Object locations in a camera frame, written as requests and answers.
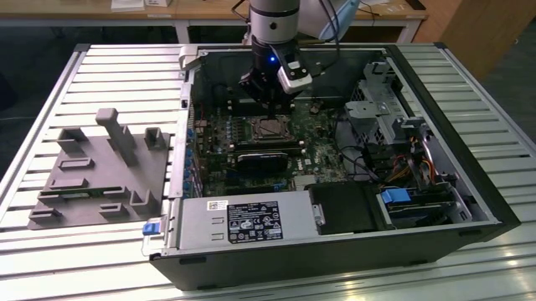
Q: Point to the black drive bay box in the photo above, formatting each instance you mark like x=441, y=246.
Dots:
x=347, y=207

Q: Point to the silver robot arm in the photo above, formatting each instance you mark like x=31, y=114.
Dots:
x=274, y=19

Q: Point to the silver CPU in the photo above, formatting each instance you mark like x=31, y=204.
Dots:
x=274, y=128

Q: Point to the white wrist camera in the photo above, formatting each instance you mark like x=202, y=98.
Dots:
x=294, y=81

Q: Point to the blue case latch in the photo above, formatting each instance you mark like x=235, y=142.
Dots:
x=151, y=228

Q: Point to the wooden desk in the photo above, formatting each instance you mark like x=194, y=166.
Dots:
x=83, y=11

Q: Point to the grey power supply unit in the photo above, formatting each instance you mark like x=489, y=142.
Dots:
x=196, y=225

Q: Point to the RAM slot with white clips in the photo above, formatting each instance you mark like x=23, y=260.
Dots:
x=238, y=100
x=238, y=107

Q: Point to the small white box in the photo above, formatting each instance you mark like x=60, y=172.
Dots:
x=158, y=2

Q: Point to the grey parts rack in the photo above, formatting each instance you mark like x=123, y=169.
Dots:
x=104, y=175

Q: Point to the CPU socket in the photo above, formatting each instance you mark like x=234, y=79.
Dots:
x=252, y=138

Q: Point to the metal drive cage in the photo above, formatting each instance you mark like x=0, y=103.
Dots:
x=377, y=122

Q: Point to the black graphics card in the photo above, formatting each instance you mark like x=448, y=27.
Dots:
x=261, y=163

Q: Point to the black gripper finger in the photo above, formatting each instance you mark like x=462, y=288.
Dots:
x=257, y=87
x=285, y=103

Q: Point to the hard disk in blue carrier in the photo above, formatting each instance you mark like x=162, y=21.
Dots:
x=396, y=196

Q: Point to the green motherboard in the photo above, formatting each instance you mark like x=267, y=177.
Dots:
x=322, y=147

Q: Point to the black PC case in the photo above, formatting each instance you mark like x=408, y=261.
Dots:
x=293, y=266

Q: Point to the silver chipset heatsink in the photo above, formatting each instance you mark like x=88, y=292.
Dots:
x=305, y=182

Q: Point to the wooden cabinet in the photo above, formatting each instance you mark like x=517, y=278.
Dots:
x=481, y=31

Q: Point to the long black RAM slot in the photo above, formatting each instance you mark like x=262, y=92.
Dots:
x=267, y=145
x=267, y=150

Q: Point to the silver coin battery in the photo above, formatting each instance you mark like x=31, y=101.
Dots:
x=313, y=108

